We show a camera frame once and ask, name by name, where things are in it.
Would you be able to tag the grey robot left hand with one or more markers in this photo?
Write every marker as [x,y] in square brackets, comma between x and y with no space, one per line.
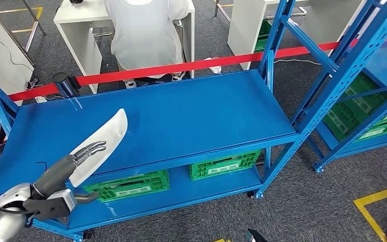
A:
[56,170]

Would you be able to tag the white curved plastic part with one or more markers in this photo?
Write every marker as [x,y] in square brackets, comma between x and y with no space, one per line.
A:
[106,140]

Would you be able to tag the white power strip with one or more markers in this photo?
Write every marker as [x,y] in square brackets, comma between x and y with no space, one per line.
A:
[41,99]

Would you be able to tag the white crumpled item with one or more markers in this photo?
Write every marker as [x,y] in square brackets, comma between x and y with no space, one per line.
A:
[215,68]

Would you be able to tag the chrome barrier post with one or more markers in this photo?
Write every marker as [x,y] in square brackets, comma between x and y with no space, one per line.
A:
[65,85]

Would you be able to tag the white partition panel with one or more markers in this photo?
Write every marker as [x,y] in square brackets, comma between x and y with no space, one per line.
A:
[0,53]

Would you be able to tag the white desk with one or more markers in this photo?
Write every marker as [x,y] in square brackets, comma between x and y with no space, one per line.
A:
[80,13]
[243,30]

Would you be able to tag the green plastic crate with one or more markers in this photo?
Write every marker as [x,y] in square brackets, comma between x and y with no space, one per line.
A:
[263,36]
[342,127]
[363,103]
[156,177]
[250,157]
[223,172]
[133,193]

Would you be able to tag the yellow floor tape square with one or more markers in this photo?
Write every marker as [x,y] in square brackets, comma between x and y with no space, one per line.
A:
[222,240]
[380,195]

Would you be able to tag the chrome table leg frame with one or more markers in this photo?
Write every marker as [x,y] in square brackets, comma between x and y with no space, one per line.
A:
[34,16]

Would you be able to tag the red barrier belt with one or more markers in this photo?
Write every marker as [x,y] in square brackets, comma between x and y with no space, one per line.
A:
[166,68]

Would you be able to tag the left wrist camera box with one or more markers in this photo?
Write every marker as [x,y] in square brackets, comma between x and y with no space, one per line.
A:
[51,207]

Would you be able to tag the person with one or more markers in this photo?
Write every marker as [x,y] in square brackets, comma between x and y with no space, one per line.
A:
[143,36]

